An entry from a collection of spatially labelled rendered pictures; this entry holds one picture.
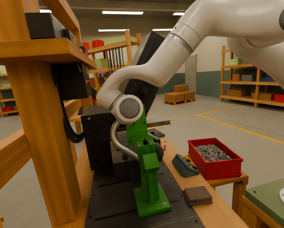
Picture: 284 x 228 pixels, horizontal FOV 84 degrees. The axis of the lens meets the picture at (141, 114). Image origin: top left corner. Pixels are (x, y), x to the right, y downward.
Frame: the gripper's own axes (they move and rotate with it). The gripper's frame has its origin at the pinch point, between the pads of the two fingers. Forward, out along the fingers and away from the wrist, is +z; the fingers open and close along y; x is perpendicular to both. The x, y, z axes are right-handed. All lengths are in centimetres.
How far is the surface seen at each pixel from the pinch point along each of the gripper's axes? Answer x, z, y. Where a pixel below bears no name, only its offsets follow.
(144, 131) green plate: -2.2, 7.3, -14.3
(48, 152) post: 27.3, -15.7, 12.6
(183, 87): -346, 584, -136
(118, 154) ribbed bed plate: 16.0, 10.8, -10.9
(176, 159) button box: -1.1, 10.5, -39.5
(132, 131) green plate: 2.0, 7.5, -9.2
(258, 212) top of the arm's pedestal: -1, -18, -68
